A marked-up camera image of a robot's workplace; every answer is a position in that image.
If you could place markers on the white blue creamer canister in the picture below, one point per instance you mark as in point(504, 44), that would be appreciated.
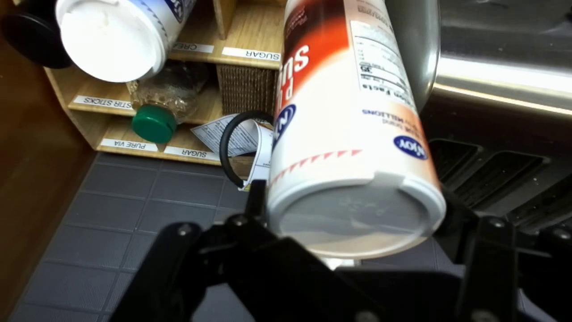
point(120, 39)

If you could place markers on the white red sugar canister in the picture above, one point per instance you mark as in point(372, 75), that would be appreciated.
point(351, 168)

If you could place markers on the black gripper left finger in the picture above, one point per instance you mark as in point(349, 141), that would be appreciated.
point(186, 259)

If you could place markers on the wooden condiment organizer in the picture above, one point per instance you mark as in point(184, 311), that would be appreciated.
point(224, 61)

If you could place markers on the black round lid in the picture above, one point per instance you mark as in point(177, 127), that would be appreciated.
point(36, 37)

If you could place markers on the green bottle cap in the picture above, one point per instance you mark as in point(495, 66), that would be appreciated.
point(154, 123)

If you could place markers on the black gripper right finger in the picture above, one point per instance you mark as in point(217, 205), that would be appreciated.
point(485, 245)

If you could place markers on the silver toaster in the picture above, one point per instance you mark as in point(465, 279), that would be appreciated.
point(494, 86)

